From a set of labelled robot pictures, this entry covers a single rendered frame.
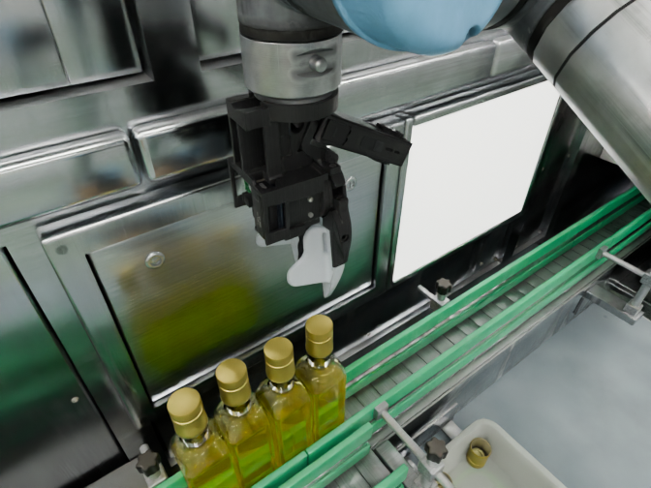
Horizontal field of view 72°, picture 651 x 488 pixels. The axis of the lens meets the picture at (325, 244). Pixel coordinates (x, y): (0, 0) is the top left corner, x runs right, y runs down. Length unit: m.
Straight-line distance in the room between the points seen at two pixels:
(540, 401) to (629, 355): 0.27
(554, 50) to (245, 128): 0.21
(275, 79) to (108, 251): 0.27
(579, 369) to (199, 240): 0.88
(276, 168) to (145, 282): 0.25
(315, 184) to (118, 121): 0.21
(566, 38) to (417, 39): 0.11
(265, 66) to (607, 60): 0.21
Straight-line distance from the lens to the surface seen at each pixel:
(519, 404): 1.05
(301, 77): 0.33
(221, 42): 0.52
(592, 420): 1.09
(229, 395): 0.53
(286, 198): 0.36
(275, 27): 0.32
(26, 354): 0.63
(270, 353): 0.53
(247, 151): 0.37
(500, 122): 0.86
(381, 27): 0.23
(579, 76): 0.30
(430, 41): 0.23
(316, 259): 0.42
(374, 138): 0.41
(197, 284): 0.59
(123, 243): 0.52
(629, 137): 0.29
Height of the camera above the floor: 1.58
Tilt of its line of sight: 39 degrees down
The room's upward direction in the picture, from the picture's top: straight up
